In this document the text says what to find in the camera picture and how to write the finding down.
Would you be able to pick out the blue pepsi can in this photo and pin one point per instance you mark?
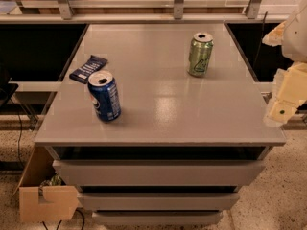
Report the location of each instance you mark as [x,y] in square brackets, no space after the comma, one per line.
[104,95]

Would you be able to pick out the metal shelf frame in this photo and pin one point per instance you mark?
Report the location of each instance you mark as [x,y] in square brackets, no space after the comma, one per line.
[144,11]

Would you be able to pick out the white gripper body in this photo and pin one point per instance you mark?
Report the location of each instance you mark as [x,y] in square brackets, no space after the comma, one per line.
[296,37]

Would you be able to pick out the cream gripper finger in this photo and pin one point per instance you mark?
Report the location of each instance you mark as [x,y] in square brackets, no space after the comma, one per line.
[275,36]
[289,92]

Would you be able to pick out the cardboard box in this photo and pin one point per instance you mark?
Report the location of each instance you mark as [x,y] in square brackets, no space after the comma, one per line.
[41,202]

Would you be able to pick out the dark blue snack packet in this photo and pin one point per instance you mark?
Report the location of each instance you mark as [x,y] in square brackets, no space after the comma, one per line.
[92,65]

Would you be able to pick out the grey drawer cabinet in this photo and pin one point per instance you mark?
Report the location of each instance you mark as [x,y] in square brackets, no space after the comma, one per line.
[182,147]

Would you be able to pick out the green soda can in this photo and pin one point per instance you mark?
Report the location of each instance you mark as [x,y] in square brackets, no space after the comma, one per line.
[201,47]

